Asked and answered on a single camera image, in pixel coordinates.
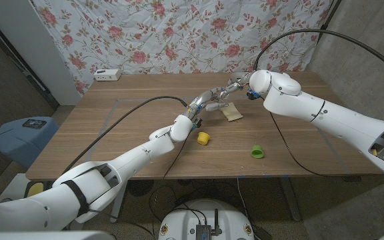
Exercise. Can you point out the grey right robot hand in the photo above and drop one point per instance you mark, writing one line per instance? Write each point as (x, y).
(235, 85)

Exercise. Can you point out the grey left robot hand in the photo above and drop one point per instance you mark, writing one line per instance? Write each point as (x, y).
(203, 97)

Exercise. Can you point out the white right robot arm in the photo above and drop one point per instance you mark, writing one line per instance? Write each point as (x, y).
(335, 115)

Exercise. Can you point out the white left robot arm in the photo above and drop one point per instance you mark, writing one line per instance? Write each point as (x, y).
(112, 173)

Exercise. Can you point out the yellow sponge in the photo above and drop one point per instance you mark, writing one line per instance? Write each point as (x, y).
(233, 113)

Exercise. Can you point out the yellow plastic cup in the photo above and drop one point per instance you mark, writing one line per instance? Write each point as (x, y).
(203, 138)

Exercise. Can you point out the green plastic cup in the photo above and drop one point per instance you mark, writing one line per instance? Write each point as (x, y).
(257, 152)

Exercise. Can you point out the floral backdrop cloth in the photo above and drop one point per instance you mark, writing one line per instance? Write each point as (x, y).
(178, 33)

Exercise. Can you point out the white power strip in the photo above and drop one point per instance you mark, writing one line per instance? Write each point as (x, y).
(107, 75)

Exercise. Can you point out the black round floor base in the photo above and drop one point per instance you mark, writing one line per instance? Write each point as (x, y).
(140, 187)

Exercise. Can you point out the black backdrop stand pole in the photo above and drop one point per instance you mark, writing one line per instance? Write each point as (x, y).
(327, 18)

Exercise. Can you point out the white robot torso base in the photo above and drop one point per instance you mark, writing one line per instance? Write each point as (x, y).
(185, 220)

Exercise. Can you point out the grey table leg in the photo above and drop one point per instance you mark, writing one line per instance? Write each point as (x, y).
(292, 203)

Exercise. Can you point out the white table leg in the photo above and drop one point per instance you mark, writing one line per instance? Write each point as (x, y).
(118, 206)

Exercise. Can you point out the black phone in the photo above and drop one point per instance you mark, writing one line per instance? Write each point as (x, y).
(34, 123)

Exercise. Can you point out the blue plastic stool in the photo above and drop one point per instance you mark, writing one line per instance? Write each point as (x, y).
(22, 143)

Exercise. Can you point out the black pedal with yellow pads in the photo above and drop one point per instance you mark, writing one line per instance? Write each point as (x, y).
(33, 190)

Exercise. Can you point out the white robot chest edge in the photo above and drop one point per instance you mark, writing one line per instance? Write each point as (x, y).
(45, 236)

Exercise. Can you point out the white wall panel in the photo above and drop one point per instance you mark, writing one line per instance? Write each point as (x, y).
(35, 43)

